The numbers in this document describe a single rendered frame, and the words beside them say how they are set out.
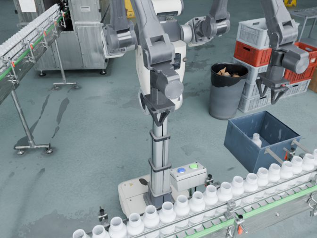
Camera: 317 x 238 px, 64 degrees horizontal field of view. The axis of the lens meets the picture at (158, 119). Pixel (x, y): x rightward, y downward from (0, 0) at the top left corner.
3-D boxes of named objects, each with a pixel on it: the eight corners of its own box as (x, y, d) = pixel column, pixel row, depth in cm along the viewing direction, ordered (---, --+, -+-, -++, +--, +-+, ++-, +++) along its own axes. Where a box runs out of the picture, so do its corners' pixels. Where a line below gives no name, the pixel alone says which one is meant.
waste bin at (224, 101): (216, 125, 320) (224, 80, 283) (199, 108, 354) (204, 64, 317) (246, 118, 333) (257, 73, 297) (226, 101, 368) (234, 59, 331)
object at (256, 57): (255, 67, 304) (260, 49, 291) (232, 56, 334) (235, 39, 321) (289, 58, 328) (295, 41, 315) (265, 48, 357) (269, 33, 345)
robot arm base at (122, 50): (126, 52, 117) (121, 25, 116) (130, 48, 110) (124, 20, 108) (107, 55, 115) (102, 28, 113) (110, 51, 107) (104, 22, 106)
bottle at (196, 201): (189, 213, 103) (192, 186, 93) (203, 218, 101) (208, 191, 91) (184, 226, 98) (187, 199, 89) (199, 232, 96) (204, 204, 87)
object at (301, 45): (287, 72, 347) (291, 56, 334) (264, 61, 377) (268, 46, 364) (317, 64, 367) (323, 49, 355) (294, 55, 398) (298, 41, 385)
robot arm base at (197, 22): (191, 18, 127) (195, 42, 128) (199, 12, 119) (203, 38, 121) (206, 17, 130) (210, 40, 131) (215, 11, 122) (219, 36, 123)
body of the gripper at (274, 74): (269, 75, 100) (274, 56, 96) (289, 85, 92) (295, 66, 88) (256, 77, 98) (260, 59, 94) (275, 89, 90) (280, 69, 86)
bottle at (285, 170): (286, 190, 112) (298, 163, 103) (282, 198, 109) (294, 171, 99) (272, 183, 116) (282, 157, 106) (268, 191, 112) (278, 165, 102)
